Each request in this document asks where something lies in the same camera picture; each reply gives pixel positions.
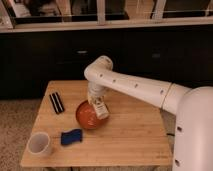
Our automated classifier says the white plastic bottle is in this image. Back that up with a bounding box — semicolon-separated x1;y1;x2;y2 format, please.
92;98;109;120

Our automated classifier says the wooden table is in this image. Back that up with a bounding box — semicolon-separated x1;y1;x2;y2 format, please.
21;81;172;167

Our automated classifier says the dark cabinet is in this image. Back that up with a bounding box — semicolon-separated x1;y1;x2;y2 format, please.
0;26;213;99

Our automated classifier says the white cup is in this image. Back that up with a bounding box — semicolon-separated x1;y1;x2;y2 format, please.
27;132;52;157

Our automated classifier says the blue sponge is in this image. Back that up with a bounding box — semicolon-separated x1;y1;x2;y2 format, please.
61;129;83;145

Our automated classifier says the orange ceramic bowl with handle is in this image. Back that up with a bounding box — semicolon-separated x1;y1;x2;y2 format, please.
76;101;109;130

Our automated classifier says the black striped rectangular block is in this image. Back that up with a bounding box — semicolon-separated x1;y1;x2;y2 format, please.
49;92;65;114

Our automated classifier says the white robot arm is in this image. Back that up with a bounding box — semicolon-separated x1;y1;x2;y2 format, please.
84;55;213;171

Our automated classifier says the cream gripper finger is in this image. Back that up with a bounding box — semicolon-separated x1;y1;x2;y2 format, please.
87;94;94;104

